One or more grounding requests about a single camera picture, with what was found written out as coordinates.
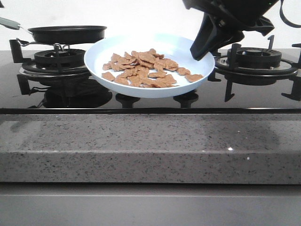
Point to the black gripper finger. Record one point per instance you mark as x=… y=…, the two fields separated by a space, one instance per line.
x=227 y=41
x=208 y=24

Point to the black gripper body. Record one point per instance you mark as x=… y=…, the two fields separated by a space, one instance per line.
x=236 y=15

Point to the brown meat pieces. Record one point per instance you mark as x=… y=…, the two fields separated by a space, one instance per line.
x=147 y=69

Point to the light blue plate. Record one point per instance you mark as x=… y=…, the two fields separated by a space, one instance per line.
x=173 y=47

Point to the black frying pan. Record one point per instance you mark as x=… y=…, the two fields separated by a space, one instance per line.
x=65 y=35

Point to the right black gas burner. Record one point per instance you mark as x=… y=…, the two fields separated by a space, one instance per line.
x=258 y=58

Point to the black gas burner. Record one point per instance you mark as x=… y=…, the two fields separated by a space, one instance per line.
x=258 y=58
x=68 y=58

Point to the right black pan support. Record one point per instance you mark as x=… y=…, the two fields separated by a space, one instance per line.
x=227 y=66

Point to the black pan support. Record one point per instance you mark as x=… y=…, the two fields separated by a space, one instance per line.
x=63 y=79
x=227 y=66

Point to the black glass gas cooktop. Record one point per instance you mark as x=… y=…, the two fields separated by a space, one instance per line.
x=219 y=94

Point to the left black gas burner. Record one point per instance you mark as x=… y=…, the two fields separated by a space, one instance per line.
x=68 y=58

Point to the left black pan support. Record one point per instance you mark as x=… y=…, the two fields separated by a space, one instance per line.
x=63 y=79

